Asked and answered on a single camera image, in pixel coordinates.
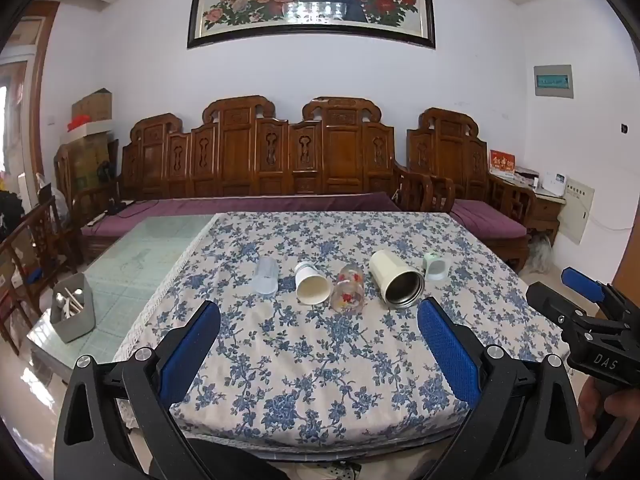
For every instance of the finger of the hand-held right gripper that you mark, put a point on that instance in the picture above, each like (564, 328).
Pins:
(547, 302)
(582, 282)

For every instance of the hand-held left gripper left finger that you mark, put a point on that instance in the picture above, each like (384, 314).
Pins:
(192, 355)

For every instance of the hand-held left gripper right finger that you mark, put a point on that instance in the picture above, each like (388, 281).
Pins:
(447, 355)

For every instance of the cream steel-lined cup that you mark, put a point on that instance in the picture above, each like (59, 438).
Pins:
(397, 282)

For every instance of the small white green cup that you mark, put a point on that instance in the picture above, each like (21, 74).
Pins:
(435, 266)

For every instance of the translucent plastic cup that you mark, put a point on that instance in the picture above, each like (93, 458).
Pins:
(265, 276)

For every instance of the glass cup with red flowers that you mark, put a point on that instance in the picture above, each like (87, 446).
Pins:
(348, 289)

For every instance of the white paper cup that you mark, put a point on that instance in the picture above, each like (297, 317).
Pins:
(311, 287)

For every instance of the person's right hand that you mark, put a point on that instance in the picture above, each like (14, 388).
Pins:
(597, 407)

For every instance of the white plastic bag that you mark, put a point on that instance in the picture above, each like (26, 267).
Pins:
(540, 255)

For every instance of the wooden side table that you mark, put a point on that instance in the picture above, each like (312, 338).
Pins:
(547, 210)

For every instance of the green glass coffee table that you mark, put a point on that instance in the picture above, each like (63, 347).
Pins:
(137, 270)

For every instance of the short purple seat cushion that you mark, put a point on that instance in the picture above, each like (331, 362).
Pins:
(482, 215)

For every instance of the blue floral tablecloth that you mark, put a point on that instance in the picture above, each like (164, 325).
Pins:
(310, 370)

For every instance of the grey plastic basket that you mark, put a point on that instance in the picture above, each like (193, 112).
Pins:
(75, 322)

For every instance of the white utensils in basket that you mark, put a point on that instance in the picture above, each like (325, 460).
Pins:
(70, 300)

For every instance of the red gift box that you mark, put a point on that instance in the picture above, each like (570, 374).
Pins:
(502, 162)

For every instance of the long purple seat cushion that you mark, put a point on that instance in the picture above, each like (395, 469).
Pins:
(240, 205)

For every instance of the carved wooden armchair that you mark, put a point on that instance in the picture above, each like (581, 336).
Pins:
(450, 155)

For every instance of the wooden lattice chair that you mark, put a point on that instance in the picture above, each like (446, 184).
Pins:
(35, 255)

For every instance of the carved wooden sofa bench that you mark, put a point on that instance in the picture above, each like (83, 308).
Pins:
(240, 160)

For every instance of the large cardboard box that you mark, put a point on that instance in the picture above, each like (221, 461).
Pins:
(87, 165)

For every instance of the black bag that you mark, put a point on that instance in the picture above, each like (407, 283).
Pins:
(10, 215)

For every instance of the white flat box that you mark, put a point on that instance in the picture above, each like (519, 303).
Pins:
(89, 129)

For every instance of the brown cardboard box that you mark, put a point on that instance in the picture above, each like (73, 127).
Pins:
(92, 106)

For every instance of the framed floral painting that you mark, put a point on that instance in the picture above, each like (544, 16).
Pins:
(310, 0)

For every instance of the cream wall panel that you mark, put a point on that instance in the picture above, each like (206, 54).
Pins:
(576, 212)

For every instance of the grey wall fuse box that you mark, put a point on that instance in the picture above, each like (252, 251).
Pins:
(552, 80)

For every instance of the wooden door frame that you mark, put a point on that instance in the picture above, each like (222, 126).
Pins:
(37, 100)

